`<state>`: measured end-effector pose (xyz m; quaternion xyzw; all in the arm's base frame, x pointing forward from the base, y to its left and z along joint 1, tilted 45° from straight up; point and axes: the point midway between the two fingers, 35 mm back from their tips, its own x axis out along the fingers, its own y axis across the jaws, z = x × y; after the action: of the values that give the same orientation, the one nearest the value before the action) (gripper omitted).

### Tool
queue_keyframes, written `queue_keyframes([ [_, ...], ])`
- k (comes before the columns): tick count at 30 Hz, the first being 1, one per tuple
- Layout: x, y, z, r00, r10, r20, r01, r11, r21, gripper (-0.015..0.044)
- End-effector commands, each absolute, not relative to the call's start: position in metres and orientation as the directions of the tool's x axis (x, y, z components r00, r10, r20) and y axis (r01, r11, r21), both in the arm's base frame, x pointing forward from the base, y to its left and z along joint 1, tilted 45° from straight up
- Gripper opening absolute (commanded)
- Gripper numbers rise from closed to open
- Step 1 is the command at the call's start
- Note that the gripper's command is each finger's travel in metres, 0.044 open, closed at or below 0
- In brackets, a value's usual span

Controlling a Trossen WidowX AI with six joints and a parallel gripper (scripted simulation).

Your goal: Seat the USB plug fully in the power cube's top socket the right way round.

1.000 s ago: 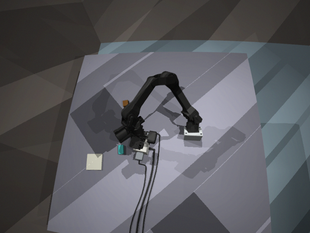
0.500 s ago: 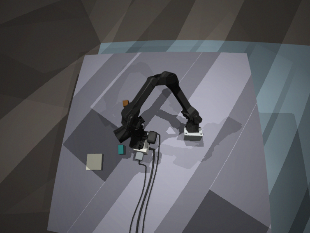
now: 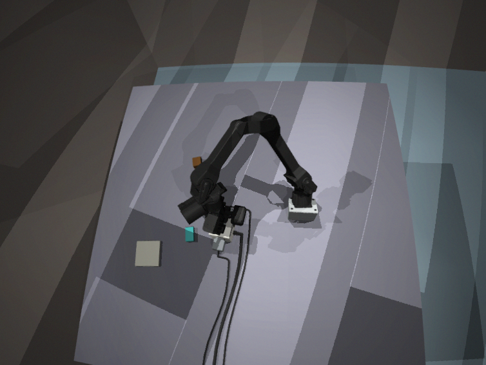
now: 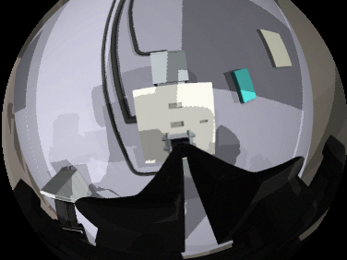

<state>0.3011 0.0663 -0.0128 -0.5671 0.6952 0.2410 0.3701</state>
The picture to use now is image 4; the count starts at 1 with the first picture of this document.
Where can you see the teal rectangular block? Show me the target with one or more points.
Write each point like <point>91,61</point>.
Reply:
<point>243,84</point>

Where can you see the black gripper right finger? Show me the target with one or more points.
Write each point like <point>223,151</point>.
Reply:
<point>229,194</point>

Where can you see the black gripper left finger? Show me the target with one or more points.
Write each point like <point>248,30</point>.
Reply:
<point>158,208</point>

